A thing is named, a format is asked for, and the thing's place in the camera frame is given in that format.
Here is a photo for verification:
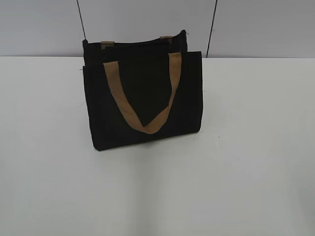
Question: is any black canvas tote bag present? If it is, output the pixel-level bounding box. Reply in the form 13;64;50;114
83;30;203;151

